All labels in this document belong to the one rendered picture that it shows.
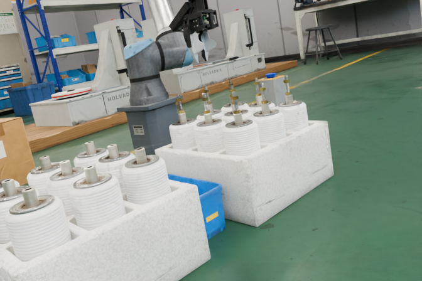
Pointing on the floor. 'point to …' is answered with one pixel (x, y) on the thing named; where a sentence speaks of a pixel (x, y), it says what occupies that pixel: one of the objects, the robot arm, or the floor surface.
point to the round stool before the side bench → (323, 41)
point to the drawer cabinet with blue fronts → (10, 73)
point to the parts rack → (49, 5)
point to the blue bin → (208, 203)
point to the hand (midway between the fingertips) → (200, 58)
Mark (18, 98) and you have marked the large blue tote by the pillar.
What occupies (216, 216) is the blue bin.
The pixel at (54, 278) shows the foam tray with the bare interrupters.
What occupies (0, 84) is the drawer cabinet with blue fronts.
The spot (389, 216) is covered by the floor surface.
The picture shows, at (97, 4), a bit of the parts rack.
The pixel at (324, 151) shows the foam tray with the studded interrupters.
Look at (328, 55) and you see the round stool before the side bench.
